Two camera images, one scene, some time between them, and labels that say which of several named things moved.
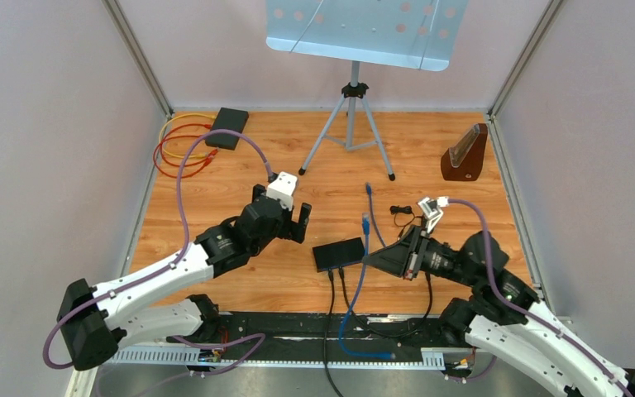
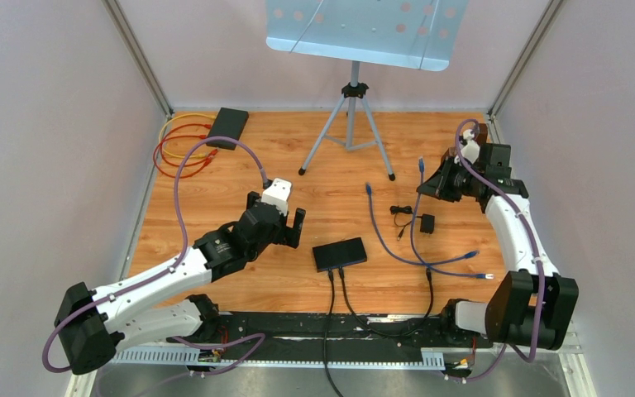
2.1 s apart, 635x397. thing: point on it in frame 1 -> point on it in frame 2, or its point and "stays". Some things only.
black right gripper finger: x=391 y=260 -> x=448 y=192
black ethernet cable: x=326 y=334 stays
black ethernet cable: x=363 y=322 stays
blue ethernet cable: x=385 y=356 -> x=421 y=164
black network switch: x=338 y=254 stays
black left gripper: x=293 y=230 stays
